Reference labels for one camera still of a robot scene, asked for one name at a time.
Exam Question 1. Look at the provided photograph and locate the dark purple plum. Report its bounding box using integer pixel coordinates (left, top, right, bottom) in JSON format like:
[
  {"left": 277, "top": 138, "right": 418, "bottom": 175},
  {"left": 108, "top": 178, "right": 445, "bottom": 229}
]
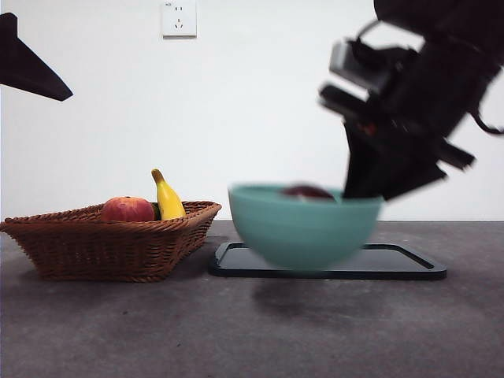
[{"left": 280, "top": 183, "right": 335, "bottom": 201}]

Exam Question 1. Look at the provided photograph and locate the teal ribbed bowl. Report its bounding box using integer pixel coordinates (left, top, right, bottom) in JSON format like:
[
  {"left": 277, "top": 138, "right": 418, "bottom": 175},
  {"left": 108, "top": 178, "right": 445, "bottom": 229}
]
[{"left": 228, "top": 181, "right": 385, "bottom": 272}]

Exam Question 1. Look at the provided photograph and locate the black rectangular tray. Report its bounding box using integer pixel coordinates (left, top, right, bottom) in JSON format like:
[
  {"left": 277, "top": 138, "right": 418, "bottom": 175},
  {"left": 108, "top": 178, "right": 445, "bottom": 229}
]
[{"left": 207, "top": 242, "right": 447, "bottom": 281}]

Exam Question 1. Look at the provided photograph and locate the red orange peach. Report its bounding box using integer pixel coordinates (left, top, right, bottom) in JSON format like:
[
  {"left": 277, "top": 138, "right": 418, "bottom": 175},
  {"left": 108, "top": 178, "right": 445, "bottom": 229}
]
[{"left": 100, "top": 195, "right": 156, "bottom": 223}]

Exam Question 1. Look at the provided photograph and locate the yellow banana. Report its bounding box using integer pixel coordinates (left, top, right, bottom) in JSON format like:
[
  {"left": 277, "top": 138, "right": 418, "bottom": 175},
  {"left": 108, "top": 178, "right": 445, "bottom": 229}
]
[{"left": 150, "top": 169, "right": 187, "bottom": 221}]

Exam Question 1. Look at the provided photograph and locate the brown wicker basket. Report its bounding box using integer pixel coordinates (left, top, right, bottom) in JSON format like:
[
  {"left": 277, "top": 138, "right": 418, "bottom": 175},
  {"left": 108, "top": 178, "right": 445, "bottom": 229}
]
[{"left": 0, "top": 201, "right": 223, "bottom": 284}]

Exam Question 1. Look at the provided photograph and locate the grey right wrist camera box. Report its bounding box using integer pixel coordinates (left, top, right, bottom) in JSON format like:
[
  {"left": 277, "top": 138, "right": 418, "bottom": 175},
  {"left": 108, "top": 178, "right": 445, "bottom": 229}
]
[{"left": 328, "top": 38, "right": 395, "bottom": 95}]

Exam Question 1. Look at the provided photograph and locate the black right camera cable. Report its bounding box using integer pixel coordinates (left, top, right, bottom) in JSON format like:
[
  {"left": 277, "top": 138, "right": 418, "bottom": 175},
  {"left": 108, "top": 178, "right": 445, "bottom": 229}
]
[{"left": 354, "top": 19, "right": 385, "bottom": 52}]

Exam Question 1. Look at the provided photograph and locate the white wall socket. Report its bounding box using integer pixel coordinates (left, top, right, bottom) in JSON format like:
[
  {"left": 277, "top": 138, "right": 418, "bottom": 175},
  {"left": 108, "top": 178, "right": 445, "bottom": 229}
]
[{"left": 162, "top": 1, "right": 198, "bottom": 39}]

